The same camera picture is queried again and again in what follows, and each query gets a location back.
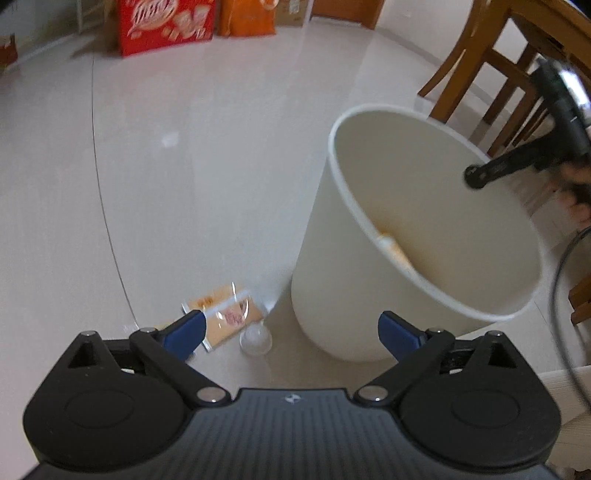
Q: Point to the orange milk tea packet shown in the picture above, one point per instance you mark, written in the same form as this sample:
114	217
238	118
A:
226	314

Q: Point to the person's white trousers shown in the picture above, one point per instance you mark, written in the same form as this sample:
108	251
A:
570	415

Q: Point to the person's right hand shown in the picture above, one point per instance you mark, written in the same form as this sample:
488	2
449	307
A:
578	189

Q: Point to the brown cardboard box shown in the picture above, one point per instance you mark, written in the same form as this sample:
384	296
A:
293	11

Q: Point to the orange shopping bag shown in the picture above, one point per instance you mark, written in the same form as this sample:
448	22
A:
244	18

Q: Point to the white trash bin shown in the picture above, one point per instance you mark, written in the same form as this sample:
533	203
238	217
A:
332	277

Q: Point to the colourful printed box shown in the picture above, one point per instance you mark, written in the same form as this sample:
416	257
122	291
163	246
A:
7	50

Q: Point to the red printed carton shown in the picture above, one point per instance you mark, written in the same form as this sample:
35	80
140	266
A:
161	27

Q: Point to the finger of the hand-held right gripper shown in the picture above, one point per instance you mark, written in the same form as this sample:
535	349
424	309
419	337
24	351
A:
503	167

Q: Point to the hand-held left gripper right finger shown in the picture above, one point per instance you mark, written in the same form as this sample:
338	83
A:
398	334

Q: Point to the small clear cup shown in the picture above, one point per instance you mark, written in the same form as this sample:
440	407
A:
255	340

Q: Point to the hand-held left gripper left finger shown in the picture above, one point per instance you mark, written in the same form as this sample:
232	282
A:
184	334

